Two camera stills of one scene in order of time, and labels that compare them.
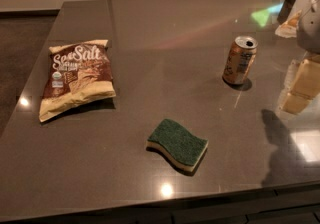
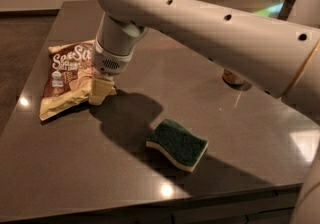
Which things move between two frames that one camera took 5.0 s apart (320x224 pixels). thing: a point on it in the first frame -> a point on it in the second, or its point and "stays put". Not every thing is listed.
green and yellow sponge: (184, 150) stays put
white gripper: (310, 31) -> (107, 60)
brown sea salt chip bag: (77, 73) stays put
